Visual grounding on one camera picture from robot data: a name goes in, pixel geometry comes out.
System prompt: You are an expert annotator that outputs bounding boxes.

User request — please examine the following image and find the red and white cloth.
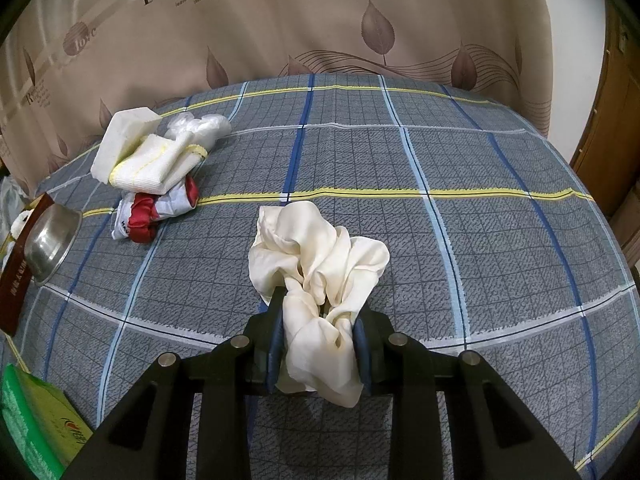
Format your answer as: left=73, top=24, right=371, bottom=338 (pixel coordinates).
left=112, top=175, right=199, bottom=245

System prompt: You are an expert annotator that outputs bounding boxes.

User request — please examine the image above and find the white foam block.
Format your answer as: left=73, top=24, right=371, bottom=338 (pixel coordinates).
left=91, top=107, right=163, bottom=183

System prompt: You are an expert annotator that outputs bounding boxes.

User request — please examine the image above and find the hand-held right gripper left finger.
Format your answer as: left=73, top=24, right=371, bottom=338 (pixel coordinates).
left=62, top=305, right=286, bottom=480

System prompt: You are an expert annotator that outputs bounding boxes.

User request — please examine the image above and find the stainless steel bowl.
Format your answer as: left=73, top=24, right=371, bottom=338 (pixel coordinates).
left=26, top=204, right=83, bottom=286

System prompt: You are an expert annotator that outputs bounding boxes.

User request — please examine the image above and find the yellow trimmed white cloth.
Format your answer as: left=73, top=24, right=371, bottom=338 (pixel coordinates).
left=109, top=132, right=208, bottom=195

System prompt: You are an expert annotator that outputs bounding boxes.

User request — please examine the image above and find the grey plaid bed sheet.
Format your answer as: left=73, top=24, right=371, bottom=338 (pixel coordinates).
left=0, top=74, right=640, bottom=480

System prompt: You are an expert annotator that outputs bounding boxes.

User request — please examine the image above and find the white rolled towel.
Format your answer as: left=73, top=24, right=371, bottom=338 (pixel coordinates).
left=11, top=210, right=35, bottom=238

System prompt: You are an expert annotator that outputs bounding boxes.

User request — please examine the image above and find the wooden door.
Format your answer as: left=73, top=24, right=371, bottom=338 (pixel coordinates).
left=570, top=0, right=640, bottom=221

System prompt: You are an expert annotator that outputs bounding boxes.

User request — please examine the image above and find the beige leaf print curtain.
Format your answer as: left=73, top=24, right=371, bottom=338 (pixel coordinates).
left=0, top=0, right=551, bottom=196

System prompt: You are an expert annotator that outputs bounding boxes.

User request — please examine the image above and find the red and gold tin box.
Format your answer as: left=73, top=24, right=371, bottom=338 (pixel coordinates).
left=0, top=192, right=56, bottom=337

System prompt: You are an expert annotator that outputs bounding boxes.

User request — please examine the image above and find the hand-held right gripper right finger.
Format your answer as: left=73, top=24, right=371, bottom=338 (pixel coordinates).
left=350, top=310, right=583, bottom=480

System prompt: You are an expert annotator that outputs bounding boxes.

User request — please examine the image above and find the cream satin cloth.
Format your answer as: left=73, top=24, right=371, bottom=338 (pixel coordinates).
left=248, top=201, right=390, bottom=407

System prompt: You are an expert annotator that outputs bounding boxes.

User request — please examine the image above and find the clear plastic bag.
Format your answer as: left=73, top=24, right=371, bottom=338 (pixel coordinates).
left=165, top=112, right=233, bottom=147

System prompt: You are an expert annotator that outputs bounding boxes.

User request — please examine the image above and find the green packet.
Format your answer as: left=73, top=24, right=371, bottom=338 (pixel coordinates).
left=0, top=364, right=96, bottom=480

